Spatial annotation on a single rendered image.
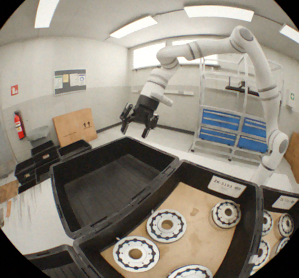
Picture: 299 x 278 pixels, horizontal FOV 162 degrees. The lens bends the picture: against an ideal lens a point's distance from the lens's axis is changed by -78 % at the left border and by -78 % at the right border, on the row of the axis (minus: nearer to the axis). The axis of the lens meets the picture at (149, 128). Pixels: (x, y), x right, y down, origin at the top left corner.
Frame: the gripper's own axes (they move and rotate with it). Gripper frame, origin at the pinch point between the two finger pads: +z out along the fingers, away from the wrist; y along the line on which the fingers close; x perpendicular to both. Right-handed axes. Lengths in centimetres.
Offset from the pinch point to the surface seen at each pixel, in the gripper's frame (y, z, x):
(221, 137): -182, -23, -7
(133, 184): -1.6, 16.5, 9.2
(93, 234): 18.5, 12.9, 24.6
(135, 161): -8.8, 14.3, -3.1
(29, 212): 48, 55, 2
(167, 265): 7.0, 17.0, 38.5
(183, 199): -9.6, 10.6, 25.1
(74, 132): 8, 102, -216
